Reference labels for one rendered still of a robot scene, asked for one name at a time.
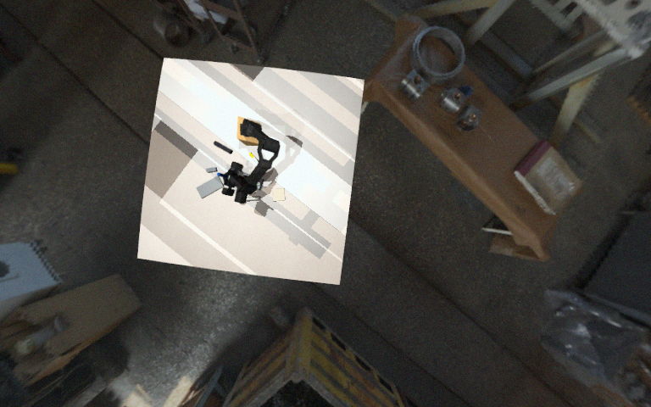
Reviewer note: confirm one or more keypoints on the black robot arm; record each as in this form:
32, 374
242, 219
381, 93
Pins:
249, 184

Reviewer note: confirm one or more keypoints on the grey keyboard with keys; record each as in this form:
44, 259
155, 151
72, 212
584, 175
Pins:
260, 183

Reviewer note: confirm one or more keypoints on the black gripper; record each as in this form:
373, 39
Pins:
231, 182

